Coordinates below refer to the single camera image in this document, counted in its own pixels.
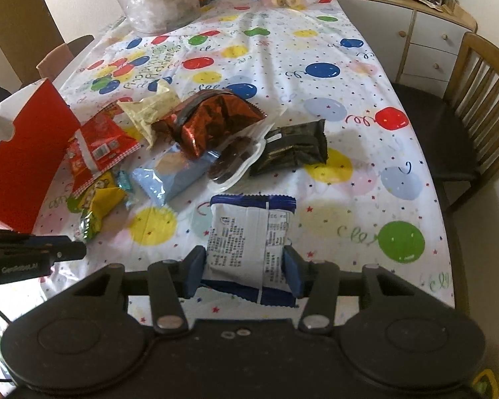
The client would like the light blue snack packet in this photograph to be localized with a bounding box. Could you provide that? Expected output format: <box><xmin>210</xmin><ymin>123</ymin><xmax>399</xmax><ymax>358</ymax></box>
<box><xmin>132</xmin><ymin>143</ymin><xmax>221</xmax><ymax>207</ymax></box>

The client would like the white wooden cabinet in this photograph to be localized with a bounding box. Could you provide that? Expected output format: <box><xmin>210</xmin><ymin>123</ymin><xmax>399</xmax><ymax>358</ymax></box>
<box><xmin>330</xmin><ymin>0</ymin><xmax>479</xmax><ymax>92</ymax></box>

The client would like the cream snack packet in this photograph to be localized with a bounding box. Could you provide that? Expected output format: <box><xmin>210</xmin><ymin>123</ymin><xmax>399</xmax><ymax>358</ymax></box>
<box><xmin>117</xmin><ymin>80</ymin><xmax>181</xmax><ymax>150</ymax></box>

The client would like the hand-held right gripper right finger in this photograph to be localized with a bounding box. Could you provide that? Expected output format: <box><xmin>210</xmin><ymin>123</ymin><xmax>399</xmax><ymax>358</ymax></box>
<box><xmin>283</xmin><ymin>244</ymin><xmax>428</xmax><ymax>335</ymax></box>

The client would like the wooden chair with dark seat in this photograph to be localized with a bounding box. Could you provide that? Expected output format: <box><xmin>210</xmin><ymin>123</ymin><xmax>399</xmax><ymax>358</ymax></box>
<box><xmin>393</xmin><ymin>31</ymin><xmax>499</xmax><ymax>212</ymax></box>

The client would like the clear tray of chocolate cookies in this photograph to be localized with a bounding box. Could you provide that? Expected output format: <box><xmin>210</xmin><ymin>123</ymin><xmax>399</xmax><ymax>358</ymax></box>
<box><xmin>207</xmin><ymin>127</ymin><xmax>275</xmax><ymax>187</ymax></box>

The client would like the balloon printed tablecloth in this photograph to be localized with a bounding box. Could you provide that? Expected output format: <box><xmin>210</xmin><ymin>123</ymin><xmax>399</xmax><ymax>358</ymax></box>
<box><xmin>0</xmin><ymin>0</ymin><xmax>456</xmax><ymax>387</ymax></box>

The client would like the blue white snack packet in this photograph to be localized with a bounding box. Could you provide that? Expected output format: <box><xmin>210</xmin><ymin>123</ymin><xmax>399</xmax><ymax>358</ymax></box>
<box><xmin>200</xmin><ymin>194</ymin><xmax>302</xmax><ymax>305</ymax></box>

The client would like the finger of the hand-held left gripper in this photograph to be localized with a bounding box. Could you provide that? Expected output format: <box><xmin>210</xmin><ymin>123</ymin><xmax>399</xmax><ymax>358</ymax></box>
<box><xmin>0</xmin><ymin>228</ymin><xmax>87</xmax><ymax>262</ymax></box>

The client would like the small teal candy wrapper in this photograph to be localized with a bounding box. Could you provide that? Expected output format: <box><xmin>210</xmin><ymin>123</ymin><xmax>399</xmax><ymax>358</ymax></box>
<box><xmin>114</xmin><ymin>170</ymin><xmax>139</xmax><ymax>209</ymax></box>

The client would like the silver foil packet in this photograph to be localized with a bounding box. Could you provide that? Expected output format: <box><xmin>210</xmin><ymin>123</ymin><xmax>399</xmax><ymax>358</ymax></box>
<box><xmin>67</xmin><ymin>172</ymin><xmax>127</xmax><ymax>242</ymax></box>

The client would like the red cardboard box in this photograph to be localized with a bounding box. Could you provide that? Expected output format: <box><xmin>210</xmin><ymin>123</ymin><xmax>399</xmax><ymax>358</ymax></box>
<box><xmin>0</xmin><ymin>78</ymin><xmax>82</xmax><ymax>233</ymax></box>

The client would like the red brown foil snack packet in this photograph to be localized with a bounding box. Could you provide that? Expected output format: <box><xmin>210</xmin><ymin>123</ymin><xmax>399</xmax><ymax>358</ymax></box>
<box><xmin>152</xmin><ymin>88</ymin><xmax>267</xmax><ymax>159</ymax></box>

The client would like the black snack packet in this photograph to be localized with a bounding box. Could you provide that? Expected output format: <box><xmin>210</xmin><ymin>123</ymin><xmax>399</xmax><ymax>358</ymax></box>
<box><xmin>249</xmin><ymin>119</ymin><xmax>329</xmax><ymax>177</ymax></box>

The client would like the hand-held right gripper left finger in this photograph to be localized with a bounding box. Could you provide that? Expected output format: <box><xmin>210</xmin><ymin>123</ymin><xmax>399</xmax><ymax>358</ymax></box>
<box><xmin>73</xmin><ymin>245</ymin><xmax>209</xmax><ymax>335</ymax></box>

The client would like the large clear plastic bag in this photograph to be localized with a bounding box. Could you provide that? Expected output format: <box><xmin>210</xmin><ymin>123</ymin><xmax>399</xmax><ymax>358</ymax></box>
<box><xmin>115</xmin><ymin>0</ymin><xmax>202</xmax><ymax>35</ymax></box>

